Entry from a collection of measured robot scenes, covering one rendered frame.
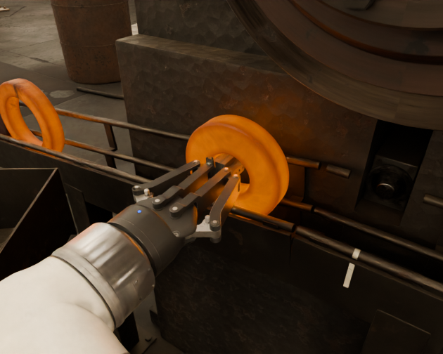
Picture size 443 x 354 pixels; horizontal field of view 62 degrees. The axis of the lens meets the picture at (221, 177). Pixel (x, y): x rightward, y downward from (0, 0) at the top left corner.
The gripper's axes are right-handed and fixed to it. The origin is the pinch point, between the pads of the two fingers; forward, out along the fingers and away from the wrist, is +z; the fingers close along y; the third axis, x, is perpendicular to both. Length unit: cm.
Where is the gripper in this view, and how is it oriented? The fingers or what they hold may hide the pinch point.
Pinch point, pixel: (234, 159)
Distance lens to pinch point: 50.5
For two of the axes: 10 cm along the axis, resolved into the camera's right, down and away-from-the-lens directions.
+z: 5.6, -5.0, 6.6
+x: -0.3, -8.1, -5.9
